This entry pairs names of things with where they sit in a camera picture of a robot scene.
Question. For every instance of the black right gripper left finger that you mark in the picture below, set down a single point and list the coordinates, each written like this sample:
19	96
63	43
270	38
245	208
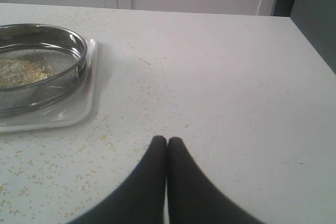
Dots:
140	198

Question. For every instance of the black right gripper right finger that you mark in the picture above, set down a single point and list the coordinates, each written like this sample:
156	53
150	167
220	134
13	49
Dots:
192	197

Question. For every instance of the round stainless steel sieve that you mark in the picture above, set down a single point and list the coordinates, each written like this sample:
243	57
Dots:
61	50

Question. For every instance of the white plastic tray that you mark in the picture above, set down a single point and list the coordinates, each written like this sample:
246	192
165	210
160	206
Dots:
67	112

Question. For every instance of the yellow and white grain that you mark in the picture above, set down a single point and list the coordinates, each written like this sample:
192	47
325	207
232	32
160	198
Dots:
16	73

